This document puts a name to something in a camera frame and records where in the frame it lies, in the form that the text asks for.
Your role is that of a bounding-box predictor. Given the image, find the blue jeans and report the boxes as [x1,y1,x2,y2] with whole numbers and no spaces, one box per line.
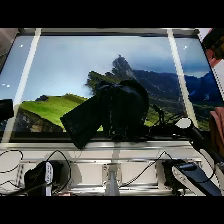
[59,79,151,150]

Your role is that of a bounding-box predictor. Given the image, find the heap of clothes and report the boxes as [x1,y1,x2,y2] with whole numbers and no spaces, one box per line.
[201,28,224,62]

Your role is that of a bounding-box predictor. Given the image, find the pink garment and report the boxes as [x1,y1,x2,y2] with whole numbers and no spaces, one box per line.
[208,106,224,158]

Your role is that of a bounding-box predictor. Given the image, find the black cable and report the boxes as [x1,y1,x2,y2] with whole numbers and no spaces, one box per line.
[0,149,25,175]
[119,150,174,189]
[44,149,73,194]

